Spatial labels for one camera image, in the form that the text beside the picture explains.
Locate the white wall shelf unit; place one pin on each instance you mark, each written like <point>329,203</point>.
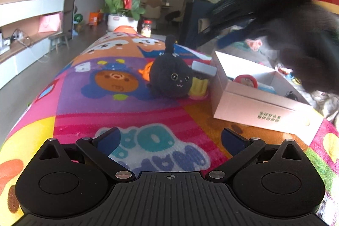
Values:
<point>26,29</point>

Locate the glass jar with red lid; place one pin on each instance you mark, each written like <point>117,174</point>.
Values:
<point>146,28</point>

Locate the orchid plant in white pot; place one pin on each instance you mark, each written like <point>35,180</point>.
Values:
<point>123,13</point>

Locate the dark blue cabinet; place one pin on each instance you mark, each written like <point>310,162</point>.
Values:
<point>190,32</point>

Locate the colourful cartoon play mat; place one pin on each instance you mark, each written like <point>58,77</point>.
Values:
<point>102,88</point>

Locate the orange bowl toy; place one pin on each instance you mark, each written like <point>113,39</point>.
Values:
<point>125,29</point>

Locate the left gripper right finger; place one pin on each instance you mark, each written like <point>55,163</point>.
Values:
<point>243,152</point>

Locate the black cat plush toy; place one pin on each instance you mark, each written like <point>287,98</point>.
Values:
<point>169,75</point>

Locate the red hooded doll figure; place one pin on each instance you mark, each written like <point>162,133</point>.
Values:
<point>247,80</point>

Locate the pink cardboard box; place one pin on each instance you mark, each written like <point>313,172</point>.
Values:
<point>264,107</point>

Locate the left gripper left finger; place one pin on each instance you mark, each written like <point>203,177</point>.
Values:
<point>97,150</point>

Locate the small red black figurine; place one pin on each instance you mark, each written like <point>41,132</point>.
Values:
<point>292,96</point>

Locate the white grey rectangular block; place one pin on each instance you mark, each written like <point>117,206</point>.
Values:
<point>204,68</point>

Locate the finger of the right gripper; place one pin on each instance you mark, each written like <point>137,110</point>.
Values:
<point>239,35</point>

